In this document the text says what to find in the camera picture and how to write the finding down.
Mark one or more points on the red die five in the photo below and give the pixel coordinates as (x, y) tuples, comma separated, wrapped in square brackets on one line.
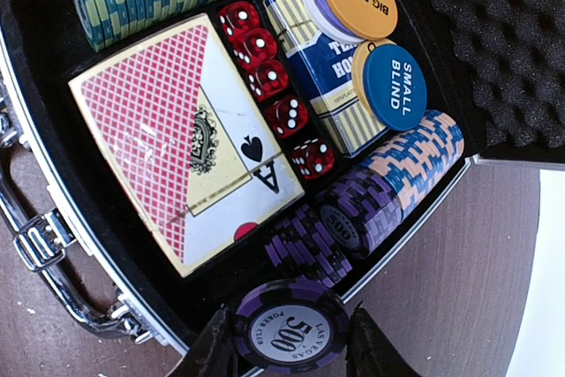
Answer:
[(314, 158)]

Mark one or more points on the purple 500 chip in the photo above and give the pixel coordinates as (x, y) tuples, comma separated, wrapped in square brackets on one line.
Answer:
[(290, 326)]

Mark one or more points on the blue gold card deck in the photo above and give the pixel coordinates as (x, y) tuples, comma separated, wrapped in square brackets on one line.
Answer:
[(323, 67)]

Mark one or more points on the red die two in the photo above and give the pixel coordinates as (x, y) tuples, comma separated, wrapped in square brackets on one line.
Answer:
[(254, 47)]

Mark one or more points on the red die four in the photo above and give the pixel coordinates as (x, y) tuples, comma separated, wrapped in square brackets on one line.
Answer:
[(287, 116)]

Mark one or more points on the blue peach chip stack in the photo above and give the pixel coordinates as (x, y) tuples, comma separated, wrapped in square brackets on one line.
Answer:
[(413, 162)]

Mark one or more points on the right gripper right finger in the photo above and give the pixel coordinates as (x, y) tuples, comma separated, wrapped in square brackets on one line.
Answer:
[(369, 351)]

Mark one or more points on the purple chip stack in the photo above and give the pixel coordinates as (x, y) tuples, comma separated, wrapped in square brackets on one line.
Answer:
[(346, 222)]

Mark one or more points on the red die one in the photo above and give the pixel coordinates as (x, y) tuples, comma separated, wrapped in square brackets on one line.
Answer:
[(238, 18)]

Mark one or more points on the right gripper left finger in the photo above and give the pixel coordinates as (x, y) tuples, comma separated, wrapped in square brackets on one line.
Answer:
[(212, 354)]

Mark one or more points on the white dealer button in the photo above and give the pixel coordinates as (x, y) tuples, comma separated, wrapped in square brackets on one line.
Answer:
[(322, 16)]

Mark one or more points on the blue small blind button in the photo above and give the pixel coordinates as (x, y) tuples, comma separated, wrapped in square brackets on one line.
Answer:
[(395, 87)]

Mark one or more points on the pink playing card deck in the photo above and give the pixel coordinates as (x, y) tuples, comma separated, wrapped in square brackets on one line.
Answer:
[(181, 132)]

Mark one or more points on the red die three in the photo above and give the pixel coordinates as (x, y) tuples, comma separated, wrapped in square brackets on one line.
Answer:
[(267, 80)]

